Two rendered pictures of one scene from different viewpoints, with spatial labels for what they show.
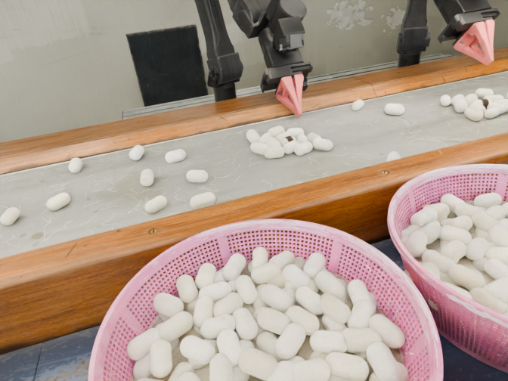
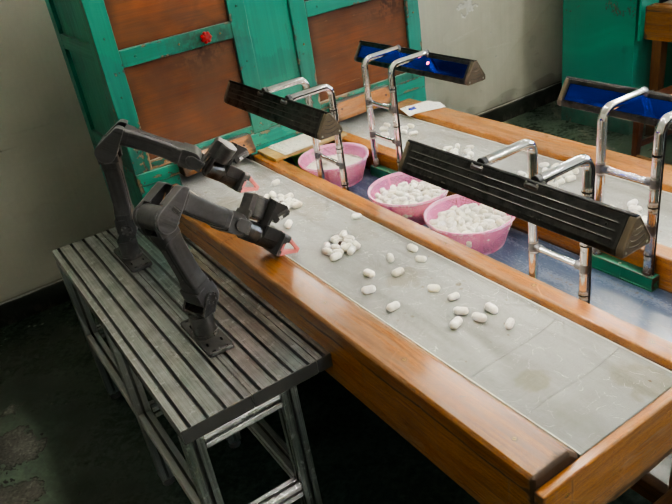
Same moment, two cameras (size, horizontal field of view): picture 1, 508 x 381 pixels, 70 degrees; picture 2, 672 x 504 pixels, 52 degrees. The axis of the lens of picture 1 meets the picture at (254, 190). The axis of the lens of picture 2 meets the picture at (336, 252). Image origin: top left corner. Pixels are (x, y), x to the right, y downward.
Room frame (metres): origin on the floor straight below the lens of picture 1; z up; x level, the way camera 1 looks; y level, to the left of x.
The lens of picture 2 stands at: (1.07, 1.62, 1.70)
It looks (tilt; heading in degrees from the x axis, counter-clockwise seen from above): 29 degrees down; 254
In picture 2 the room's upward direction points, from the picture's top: 9 degrees counter-clockwise
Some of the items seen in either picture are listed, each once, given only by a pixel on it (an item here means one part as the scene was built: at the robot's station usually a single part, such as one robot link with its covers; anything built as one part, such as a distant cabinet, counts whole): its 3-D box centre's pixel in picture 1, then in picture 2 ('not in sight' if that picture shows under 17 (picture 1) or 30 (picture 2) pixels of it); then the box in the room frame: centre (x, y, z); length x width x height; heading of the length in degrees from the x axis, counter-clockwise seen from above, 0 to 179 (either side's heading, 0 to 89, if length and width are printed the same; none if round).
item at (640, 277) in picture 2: not in sight; (645, 187); (-0.10, 0.37, 0.90); 0.20 x 0.19 x 0.45; 104
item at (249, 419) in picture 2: not in sight; (179, 391); (1.14, -0.23, 0.31); 1.20 x 0.29 x 0.63; 104
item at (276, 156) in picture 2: not in sight; (302, 142); (0.42, -0.90, 0.77); 0.33 x 0.15 x 0.01; 14
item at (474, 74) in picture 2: not in sight; (413, 59); (0.06, -0.59, 1.08); 0.62 x 0.08 x 0.07; 104
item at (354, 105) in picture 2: not in sight; (362, 102); (0.11, -1.04, 0.83); 0.30 x 0.06 x 0.07; 14
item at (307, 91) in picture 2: not in sight; (307, 150); (0.52, -0.47, 0.90); 0.20 x 0.19 x 0.45; 104
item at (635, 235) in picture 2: not in sight; (505, 186); (0.37, 0.48, 1.08); 0.62 x 0.08 x 0.07; 104
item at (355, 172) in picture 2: not in sight; (334, 167); (0.37, -0.69, 0.72); 0.27 x 0.27 x 0.10
